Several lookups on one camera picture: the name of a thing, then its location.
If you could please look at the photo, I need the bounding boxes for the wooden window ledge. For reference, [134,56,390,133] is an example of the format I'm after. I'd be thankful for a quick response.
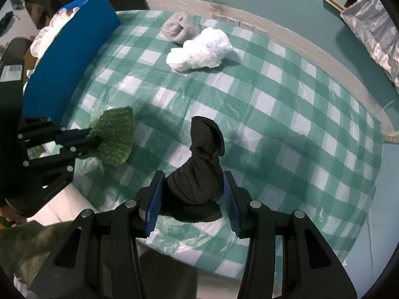
[323,0,346,12]

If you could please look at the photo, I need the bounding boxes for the black sock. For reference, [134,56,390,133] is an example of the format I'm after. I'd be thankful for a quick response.
[160,116,225,223]

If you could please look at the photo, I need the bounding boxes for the small grey sock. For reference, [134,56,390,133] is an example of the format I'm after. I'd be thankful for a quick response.
[161,11,201,45]

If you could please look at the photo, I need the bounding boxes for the silver foil curtain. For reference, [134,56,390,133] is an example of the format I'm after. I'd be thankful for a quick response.
[340,0,398,88]

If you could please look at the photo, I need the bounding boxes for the green knitted cloth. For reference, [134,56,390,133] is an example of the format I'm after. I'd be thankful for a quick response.
[79,107,135,166]

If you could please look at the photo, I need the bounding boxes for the blue cardboard box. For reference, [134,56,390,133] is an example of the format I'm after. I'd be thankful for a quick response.
[22,0,120,124]

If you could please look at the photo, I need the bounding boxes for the wall power socket strip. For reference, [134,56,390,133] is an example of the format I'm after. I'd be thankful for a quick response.
[212,13,255,31]

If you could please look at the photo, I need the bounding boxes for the green checkered tablecloth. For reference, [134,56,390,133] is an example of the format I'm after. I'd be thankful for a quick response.
[62,11,384,260]

